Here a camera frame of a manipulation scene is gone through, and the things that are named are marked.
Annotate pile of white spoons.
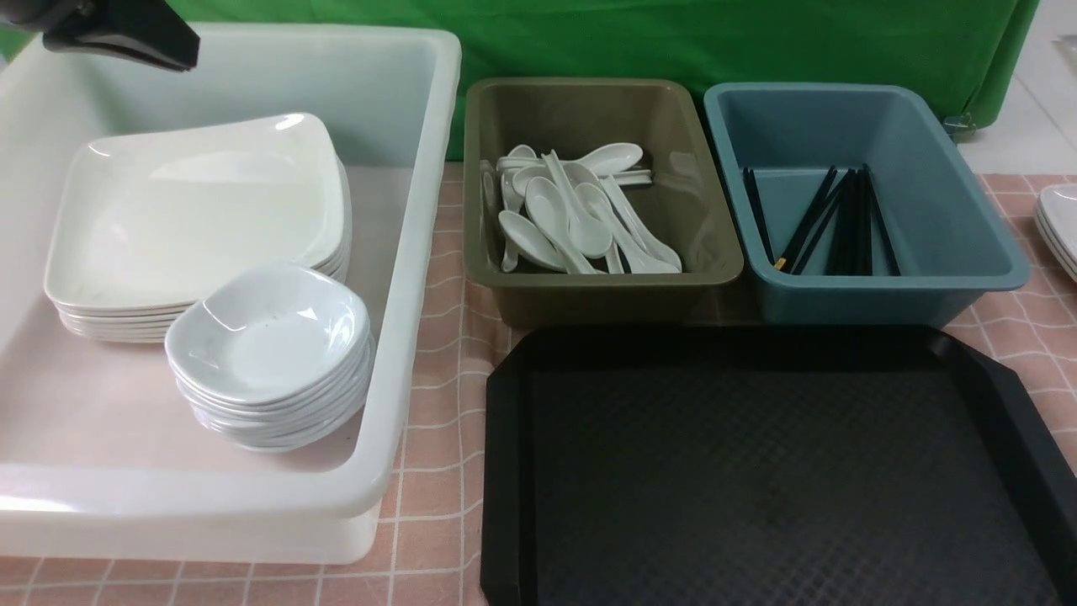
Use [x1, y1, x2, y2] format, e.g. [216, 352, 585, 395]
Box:
[480, 142, 683, 274]

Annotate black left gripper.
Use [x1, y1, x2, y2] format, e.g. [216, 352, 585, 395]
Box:
[1, 1, 200, 72]

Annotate olive green plastic bin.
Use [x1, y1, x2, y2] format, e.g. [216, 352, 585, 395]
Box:
[463, 77, 749, 329]

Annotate black chopsticks in bin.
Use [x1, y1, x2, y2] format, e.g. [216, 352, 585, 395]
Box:
[741, 163, 903, 276]

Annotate white square rice plate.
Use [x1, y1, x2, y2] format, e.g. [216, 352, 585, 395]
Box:
[44, 114, 351, 314]

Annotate green backdrop cloth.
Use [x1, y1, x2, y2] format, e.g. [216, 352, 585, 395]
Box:
[174, 1, 1038, 127]

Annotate stack of small white bowls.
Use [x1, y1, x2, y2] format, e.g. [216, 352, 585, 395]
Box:
[164, 265, 376, 454]

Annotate stack of white square plates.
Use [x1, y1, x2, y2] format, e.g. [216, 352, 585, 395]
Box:
[53, 160, 353, 343]

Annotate large white plastic tub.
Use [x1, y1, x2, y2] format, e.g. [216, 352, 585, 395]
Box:
[3, 24, 461, 564]

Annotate white plates at right edge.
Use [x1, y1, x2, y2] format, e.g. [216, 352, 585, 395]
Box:
[1033, 183, 1076, 281]

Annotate black serving tray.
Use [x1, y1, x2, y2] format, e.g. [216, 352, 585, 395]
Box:
[480, 325, 1074, 605]

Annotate blue plastic bin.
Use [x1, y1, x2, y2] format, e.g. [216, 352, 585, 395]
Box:
[703, 82, 1031, 327]

